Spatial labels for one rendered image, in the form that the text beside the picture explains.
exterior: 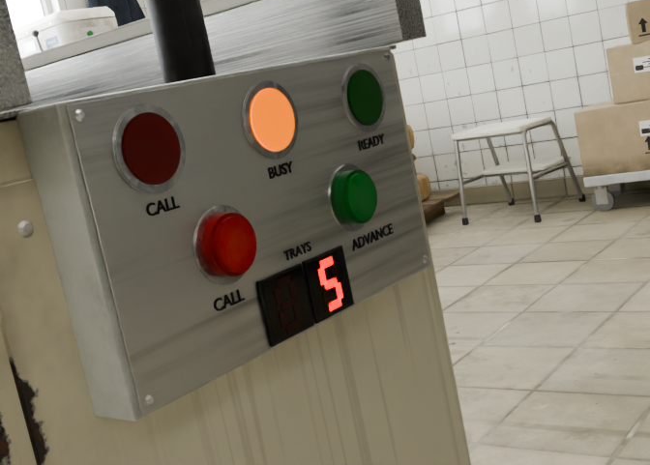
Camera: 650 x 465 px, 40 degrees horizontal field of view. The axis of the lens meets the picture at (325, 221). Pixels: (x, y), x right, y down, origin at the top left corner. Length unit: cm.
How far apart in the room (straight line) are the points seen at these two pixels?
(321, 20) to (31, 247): 27
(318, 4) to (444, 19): 441
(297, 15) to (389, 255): 18
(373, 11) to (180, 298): 24
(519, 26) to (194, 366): 445
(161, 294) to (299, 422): 15
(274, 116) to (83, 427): 18
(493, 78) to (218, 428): 448
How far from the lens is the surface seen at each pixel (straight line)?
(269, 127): 46
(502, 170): 452
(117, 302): 39
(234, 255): 42
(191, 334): 42
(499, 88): 489
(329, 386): 53
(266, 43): 63
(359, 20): 58
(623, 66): 423
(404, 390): 59
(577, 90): 472
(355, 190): 49
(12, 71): 37
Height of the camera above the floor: 83
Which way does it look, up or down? 9 degrees down
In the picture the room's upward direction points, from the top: 12 degrees counter-clockwise
